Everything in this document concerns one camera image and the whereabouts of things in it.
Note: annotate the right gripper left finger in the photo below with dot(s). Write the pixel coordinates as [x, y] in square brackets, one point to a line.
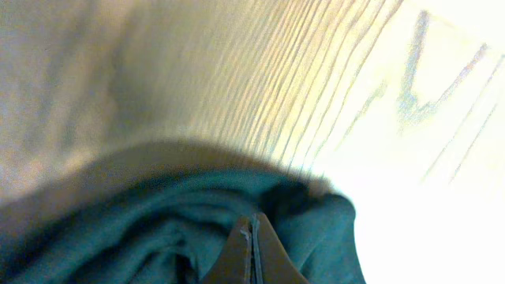
[234, 264]

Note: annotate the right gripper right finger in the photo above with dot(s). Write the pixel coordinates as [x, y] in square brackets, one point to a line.
[272, 264]

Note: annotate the red orange t-shirt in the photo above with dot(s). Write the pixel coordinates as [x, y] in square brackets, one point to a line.
[161, 213]

